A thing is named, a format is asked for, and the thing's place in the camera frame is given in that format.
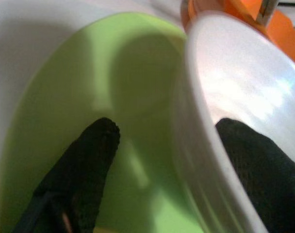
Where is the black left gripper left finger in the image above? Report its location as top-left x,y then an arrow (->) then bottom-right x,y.
13,117 -> 121,233

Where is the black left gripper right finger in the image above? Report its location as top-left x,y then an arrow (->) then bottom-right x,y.
214,118 -> 295,233

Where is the white ceramic bowl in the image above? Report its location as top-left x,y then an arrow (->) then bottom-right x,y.
173,9 -> 295,233

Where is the light green plate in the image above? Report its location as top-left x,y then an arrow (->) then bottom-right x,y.
3,12 -> 206,233

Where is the orange plate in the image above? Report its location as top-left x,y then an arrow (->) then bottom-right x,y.
265,11 -> 295,68

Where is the silver metal spoon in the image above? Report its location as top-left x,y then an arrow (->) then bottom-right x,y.
256,0 -> 277,26

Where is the orange square bowl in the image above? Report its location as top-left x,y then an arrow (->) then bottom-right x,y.
187,0 -> 267,33

